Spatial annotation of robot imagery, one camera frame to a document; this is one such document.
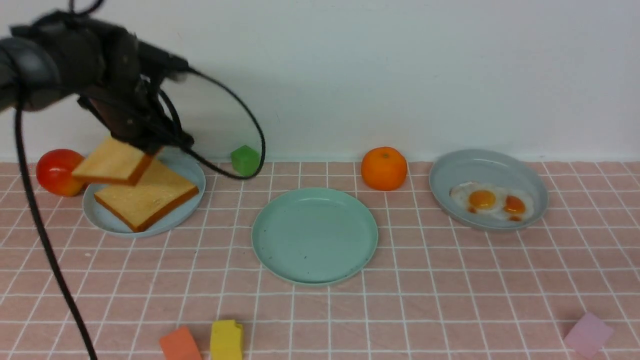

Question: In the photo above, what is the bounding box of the pink checkered tablecloth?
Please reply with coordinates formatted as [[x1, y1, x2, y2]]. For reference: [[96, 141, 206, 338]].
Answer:
[[0, 161, 640, 360]]

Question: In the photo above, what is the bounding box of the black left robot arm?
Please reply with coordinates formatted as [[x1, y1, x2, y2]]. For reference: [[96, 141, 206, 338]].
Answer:
[[1, 11, 194, 155]]

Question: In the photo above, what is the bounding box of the grey blue plate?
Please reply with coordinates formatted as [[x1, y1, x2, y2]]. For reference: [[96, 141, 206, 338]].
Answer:
[[429, 149, 549, 232]]

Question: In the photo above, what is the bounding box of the green round plate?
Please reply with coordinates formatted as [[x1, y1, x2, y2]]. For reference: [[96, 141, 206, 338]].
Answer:
[[251, 187, 379, 287]]

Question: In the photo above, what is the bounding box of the toast slice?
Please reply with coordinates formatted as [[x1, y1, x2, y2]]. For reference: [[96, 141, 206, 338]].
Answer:
[[93, 159, 200, 233], [71, 136, 163, 186]]

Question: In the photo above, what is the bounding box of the orange block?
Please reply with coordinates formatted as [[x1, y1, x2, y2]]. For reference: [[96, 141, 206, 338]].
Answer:
[[158, 326, 202, 360]]

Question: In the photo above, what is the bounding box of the fried egg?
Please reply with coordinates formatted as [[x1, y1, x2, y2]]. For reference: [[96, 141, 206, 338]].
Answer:
[[449, 181, 505, 214], [494, 189, 535, 223]]

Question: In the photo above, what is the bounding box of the pink block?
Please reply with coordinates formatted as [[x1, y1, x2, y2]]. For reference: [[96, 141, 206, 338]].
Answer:
[[563, 312, 614, 360]]

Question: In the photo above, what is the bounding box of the green cube block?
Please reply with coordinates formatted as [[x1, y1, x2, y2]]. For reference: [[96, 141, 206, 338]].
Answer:
[[230, 145, 261, 177]]

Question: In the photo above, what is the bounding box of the red yellow apple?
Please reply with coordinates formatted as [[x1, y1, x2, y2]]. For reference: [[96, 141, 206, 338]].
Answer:
[[36, 148, 85, 198]]

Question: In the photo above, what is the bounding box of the yellow block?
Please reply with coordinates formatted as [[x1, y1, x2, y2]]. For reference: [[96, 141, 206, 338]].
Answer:
[[209, 319, 244, 360]]

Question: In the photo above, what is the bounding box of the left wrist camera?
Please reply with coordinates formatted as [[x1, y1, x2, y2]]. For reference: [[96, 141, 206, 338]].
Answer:
[[137, 40, 190, 84]]

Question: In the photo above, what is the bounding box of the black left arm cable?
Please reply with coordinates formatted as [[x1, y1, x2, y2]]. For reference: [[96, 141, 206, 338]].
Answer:
[[14, 70, 267, 360]]

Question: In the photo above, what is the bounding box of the light blue plate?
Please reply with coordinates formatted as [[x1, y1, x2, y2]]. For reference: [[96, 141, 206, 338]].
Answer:
[[82, 151, 207, 239]]

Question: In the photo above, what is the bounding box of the orange fruit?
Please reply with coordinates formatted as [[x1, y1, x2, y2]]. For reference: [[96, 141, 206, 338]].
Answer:
[[360, 146, 409, 192]]

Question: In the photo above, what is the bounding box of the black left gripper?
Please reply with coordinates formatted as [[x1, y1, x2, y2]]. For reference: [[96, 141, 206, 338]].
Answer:
[[77, 75, 195, 156]]

